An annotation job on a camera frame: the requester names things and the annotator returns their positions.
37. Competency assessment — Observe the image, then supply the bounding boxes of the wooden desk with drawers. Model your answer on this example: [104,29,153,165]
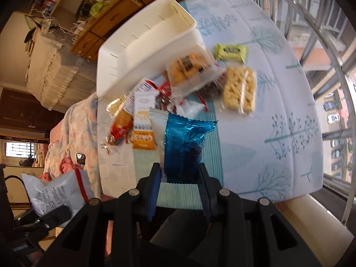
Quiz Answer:
[69,0,186,62]

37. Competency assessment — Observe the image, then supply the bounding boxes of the green pineapple cake packet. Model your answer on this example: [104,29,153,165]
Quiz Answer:
[215,43,248,63]

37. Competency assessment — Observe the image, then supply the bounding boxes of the floral blanket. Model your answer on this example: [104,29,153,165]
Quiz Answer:
[40,93,102,198]

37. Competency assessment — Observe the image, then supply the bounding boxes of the lace-covered furniture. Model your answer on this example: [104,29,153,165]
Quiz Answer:
[25,30,97,113]

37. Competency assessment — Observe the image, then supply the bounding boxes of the white plastic storage bin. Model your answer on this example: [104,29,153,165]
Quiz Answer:
[96,0,204,99]

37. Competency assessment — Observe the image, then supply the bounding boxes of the white red-edged snack bag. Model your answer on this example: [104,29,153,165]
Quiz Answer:
[22,170,100,229]

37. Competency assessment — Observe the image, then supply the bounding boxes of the blue foil snack packet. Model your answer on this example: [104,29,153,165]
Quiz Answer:
[164,114,217,184]

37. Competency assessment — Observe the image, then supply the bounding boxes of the red foil snack packet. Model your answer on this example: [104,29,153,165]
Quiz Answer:
[158,81,171,104]

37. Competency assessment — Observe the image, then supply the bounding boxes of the yellow puffed snack bag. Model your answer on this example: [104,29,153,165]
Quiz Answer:
[222,65,257,114]

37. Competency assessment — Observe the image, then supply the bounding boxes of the orange white oat bar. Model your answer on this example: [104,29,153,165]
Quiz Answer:
[133,90,159,151]

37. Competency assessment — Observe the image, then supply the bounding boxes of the green tissue pack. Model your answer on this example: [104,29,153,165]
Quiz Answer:
[89,2,105,17]

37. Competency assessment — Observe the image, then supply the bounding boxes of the white tree-print tablecloth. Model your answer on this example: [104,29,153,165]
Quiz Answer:
[98,0,323,202]

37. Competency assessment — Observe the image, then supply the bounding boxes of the clear bag orange pastries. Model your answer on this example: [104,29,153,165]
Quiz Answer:
[166,47,225,99]

